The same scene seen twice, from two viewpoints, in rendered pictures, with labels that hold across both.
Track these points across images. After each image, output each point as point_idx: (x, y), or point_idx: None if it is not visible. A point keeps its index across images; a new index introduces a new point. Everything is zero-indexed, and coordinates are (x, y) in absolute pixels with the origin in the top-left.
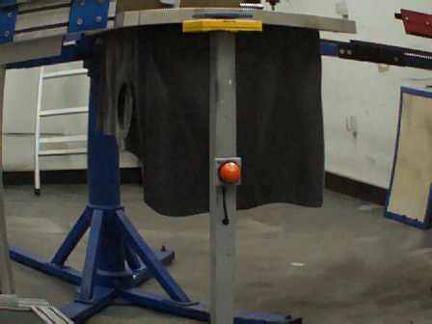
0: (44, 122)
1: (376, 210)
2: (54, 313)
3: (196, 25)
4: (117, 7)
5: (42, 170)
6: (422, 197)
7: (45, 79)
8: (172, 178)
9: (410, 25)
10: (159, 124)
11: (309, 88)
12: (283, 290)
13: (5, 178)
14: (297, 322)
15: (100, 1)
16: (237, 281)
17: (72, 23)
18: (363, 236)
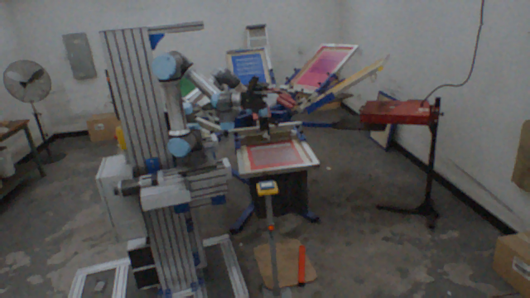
0: None
1: (366, 132)
2: (228, 245)
3: (257, 191)
4: (228, 195)
5: None
6: (384, 137)
7: None
8: (263, 209)
9: (363, 120)
10: (258, 198)
11: (302, 183)
12: (320, 187)
13: None
14: (317, 218)
15: (221, 195)
16: (307, 178)
17: (213, 203)
18: (356, 151)
